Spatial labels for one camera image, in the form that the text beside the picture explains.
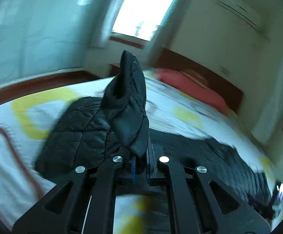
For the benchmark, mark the wooden headboard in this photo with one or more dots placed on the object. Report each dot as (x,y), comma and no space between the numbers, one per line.
(204,65)

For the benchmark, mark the wall socket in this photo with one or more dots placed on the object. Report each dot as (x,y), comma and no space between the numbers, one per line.
(225,71)

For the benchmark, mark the black puffer jacket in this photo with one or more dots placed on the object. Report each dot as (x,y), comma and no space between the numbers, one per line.
(95,131)

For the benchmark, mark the white yellow printed bed sheet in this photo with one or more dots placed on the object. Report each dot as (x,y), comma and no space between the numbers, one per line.
(7,170)

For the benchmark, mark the pale green wardrobe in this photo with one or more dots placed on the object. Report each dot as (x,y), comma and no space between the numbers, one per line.
(34,29)

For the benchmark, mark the red pillow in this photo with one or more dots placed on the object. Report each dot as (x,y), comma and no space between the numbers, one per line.
(192,87)

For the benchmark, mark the white air conditioner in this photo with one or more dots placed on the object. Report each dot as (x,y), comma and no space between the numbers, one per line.
(238,9)

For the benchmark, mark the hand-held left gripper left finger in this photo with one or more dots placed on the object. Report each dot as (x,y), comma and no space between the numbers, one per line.
(133,170)

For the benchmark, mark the window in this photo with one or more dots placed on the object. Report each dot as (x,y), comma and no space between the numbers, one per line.
(141,12)

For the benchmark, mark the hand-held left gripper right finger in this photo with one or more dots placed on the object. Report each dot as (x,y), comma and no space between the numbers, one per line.
(148,169)

